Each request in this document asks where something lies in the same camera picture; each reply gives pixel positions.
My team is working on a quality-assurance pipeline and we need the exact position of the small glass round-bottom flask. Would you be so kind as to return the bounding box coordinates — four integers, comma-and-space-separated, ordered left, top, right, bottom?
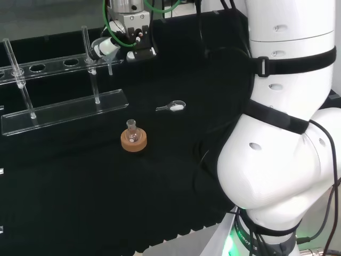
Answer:
126, 119, 141, 143

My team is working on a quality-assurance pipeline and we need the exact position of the glass weighing funnel with powder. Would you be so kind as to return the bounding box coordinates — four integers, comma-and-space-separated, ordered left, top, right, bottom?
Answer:
155, 100, 187, 113

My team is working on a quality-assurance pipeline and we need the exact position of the black thick cable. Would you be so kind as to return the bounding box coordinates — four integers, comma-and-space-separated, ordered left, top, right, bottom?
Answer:
308, 119, 341, 256

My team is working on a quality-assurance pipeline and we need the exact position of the cork ring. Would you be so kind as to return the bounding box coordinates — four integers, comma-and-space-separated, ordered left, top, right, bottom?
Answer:
120, 129, 148, 153

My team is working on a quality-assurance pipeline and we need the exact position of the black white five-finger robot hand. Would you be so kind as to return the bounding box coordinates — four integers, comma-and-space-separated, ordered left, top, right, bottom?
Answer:
89, 11, 160, 63

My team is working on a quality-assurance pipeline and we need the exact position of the translucent plastic funnel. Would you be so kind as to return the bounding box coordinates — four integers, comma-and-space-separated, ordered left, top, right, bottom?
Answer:
90, 39, 119, 77

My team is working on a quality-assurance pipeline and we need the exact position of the green cable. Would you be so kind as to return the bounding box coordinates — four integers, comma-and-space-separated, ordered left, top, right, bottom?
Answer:
102, 0, 182, 50

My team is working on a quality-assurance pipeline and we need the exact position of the clear acrylic funnel stand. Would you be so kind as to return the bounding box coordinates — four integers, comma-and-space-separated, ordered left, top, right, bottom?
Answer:
0, 25, 130, 137

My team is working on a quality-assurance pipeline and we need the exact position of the pale board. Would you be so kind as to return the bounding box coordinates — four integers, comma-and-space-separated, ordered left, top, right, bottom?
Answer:
202, 207, 239, 256

